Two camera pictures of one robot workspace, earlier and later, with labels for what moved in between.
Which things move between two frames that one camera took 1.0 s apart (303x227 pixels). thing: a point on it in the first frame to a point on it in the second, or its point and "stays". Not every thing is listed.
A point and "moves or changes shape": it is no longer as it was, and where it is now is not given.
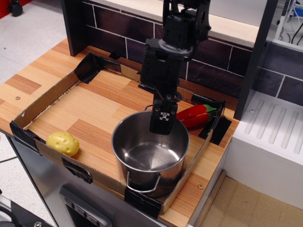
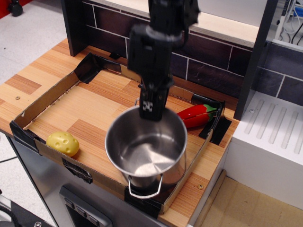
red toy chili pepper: [196, 116] stays
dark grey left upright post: [73, 12] stays
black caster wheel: [15, 8] stays
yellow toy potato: [63, 142] stays
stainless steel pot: [153, 163] moves or changes shape
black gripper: [161, 67] to [150, 56]
